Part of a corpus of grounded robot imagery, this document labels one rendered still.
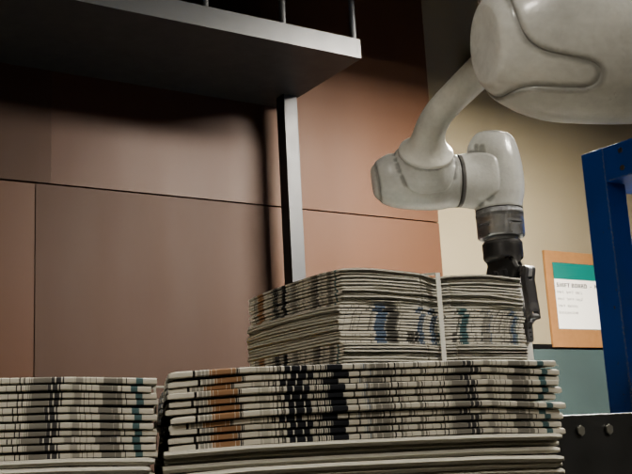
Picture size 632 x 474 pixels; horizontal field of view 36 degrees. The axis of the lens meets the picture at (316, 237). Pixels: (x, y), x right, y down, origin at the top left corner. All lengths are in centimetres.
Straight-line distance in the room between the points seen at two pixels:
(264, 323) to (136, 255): 308
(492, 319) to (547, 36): 76
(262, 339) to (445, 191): 45
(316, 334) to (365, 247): 388
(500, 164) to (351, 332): 55
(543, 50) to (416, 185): 88
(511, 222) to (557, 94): 89
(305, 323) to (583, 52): 73
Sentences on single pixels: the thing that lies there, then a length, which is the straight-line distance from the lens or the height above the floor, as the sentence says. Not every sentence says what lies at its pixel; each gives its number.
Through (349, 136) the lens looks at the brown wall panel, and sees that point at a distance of 547.
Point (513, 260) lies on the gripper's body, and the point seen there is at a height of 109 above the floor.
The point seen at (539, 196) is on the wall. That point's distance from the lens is 647.
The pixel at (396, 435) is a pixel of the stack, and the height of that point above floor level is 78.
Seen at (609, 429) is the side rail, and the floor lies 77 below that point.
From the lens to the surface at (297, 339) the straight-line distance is 153.
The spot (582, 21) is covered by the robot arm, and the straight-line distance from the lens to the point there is 95.
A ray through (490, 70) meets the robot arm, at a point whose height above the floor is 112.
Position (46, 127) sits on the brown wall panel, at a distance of 468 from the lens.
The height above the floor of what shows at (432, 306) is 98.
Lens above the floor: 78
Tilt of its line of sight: 12 degrees up
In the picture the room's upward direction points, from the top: 3 degrees counter-clockwise
